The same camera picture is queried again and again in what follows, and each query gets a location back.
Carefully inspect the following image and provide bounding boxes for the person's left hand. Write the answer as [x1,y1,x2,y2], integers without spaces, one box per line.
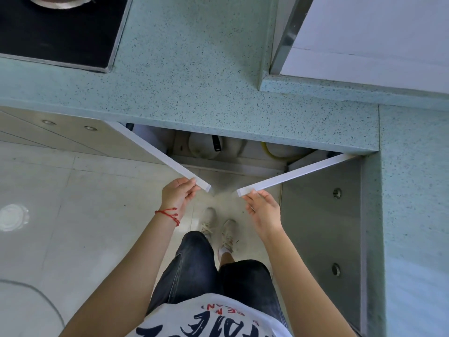
[160,177,198,221]

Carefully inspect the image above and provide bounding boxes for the person's right hand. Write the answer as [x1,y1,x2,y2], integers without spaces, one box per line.
[242,188,284,239]

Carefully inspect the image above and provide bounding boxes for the white green floral plate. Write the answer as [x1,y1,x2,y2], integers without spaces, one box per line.
[188,132,247,161]

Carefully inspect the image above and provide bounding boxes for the grey kitchen cabinet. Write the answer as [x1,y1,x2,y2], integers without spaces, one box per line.
[0,107,369,337]

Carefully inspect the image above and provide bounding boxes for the person's right forearm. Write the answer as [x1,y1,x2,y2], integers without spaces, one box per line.
[261,226,358,337]

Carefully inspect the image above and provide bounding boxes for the person's left forearm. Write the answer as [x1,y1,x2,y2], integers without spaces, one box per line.
[58,210,181,337]

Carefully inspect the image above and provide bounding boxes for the person's right white shoe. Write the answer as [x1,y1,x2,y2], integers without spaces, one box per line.
[217,219,239,256]

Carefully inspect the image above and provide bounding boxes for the green speckled countertop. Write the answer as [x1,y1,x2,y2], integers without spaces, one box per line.
[0,0,449,337]

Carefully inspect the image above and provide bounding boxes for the dark denim jeans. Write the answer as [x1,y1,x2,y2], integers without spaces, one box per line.
[145,230,290,330]

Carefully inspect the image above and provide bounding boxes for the white printed t-shirt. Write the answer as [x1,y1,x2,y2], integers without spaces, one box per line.
[124,293,294,337]

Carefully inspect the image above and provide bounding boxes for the metal corner trim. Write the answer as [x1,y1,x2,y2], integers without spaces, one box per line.
[269,0,316,76]

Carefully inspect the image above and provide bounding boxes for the black glass gas stove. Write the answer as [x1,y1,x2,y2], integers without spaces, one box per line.
[0,0,135,73]

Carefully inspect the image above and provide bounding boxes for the rusty gas burner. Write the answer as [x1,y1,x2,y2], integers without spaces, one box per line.
[25,0,96,10]

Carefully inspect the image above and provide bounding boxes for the red bead bracelet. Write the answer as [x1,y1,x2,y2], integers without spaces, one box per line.
[154,207,181,227]

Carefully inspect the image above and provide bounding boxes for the yellow gas hose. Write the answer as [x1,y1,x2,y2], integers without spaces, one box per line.
[265,142,309,161]

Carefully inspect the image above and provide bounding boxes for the thin grey curved cable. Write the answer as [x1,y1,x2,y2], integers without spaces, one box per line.
[0,278,66,329]

